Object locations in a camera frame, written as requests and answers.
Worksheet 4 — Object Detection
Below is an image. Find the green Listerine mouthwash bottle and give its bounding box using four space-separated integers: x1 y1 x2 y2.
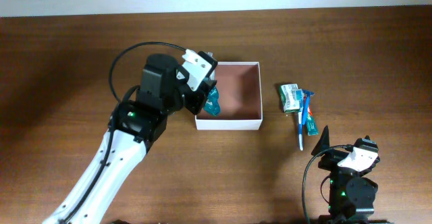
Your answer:
204 87 221 117

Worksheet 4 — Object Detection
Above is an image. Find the green red toothpaste tube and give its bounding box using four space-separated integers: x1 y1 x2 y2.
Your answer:
305 104 319 136

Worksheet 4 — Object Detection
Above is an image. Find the blue disposable razor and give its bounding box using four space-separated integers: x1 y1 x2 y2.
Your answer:
302 90 315 125

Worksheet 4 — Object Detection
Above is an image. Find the blue white toothbrush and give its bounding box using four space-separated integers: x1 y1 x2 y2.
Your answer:
295 89 304 151

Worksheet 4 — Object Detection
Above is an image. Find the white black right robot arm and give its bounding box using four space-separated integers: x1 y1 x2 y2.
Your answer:
306 127 389 224

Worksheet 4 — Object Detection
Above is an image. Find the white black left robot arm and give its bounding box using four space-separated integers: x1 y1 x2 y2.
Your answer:
45 49 218 223

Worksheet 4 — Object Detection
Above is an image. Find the pink open cardboard box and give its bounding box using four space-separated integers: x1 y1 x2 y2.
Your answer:
195 61 263 131

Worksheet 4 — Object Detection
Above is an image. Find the green white soap packet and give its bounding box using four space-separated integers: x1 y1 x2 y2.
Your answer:
279 84 300 113

